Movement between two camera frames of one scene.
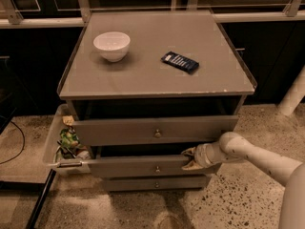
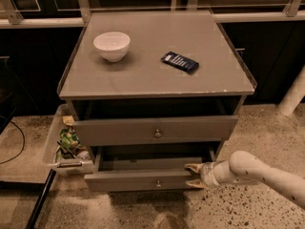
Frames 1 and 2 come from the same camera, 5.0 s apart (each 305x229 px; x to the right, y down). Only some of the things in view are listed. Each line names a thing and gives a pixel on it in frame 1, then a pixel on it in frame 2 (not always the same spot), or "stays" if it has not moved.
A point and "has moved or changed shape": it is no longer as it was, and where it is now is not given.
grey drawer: x=146 y=167 has moved or changed shape
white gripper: x=201 y=156 → x=209 y=175
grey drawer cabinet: x=145 y=88 stays
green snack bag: x=69 y=137 stays
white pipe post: x=294 y=95 stays
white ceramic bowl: x=112 y=45 stays
